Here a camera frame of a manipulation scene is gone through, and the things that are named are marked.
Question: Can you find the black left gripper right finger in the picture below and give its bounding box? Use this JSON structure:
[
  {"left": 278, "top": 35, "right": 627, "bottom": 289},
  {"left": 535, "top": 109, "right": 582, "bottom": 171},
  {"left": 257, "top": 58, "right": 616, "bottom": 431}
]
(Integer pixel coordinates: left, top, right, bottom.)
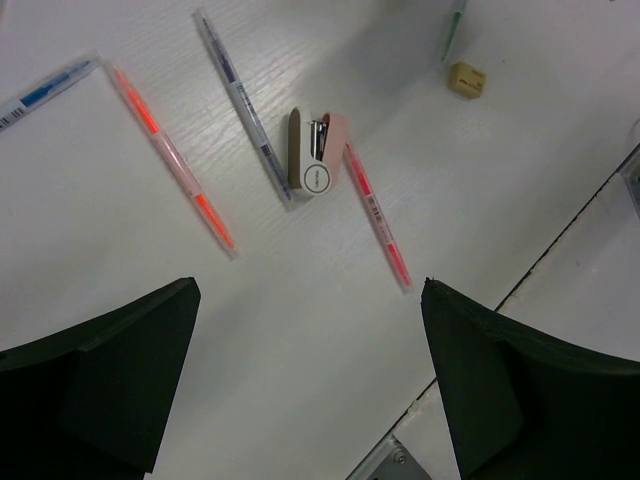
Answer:
[{"left": 421, "top": 279, "right": 639, "bottom": 479}]

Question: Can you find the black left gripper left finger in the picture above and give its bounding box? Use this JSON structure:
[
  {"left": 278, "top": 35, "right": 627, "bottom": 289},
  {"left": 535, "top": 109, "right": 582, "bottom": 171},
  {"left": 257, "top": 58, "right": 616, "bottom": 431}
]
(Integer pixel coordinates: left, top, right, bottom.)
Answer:
[{"left": 1, "top": 278, "right": 201, "bottom": 474}]

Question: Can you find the pink red highlighter pen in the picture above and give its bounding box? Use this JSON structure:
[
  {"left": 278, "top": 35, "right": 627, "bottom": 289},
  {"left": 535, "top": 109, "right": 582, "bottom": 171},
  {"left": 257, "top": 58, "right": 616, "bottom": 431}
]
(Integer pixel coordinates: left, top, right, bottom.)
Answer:
[{"left": 345, "top": 143, "right": 413, "bottom": 294}]

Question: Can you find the orange highlighter pen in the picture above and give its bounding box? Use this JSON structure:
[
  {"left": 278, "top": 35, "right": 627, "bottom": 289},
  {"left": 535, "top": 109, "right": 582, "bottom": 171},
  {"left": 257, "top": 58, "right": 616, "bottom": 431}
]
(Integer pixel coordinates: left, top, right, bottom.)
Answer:
[{"left": 103, "top": 61, "right": 237, "bottom": 259}]

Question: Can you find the metal mounting plate left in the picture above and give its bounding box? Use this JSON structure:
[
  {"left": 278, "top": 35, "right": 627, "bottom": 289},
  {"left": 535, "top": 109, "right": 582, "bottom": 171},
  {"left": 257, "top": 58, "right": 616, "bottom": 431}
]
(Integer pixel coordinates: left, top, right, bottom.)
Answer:
[{"left": 346, "top": 433, "right": 431, "bottom": 480}]

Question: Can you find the dark purple highlighter pen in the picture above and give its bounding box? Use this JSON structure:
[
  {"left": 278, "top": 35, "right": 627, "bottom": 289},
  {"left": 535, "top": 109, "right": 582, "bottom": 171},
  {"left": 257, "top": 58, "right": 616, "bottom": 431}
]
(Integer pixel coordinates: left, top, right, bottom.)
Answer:
[{"left": 192, "top": 8, "right": 295, "bottom": 211}]

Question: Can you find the tan eraser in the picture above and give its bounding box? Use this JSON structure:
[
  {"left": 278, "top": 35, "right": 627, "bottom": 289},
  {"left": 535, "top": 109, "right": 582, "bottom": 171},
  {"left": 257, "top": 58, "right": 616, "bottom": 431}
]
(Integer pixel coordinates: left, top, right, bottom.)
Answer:
[{"left": 447, "top": 62, "right": 487, "bottom": 99}]

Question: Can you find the green highlighter pen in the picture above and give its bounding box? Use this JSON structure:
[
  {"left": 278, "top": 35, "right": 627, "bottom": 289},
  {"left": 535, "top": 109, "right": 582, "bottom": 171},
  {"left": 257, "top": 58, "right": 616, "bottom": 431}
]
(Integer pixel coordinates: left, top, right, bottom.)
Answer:
[{"left": 440, "top": 0, "right": 468, "bottom": 62}]

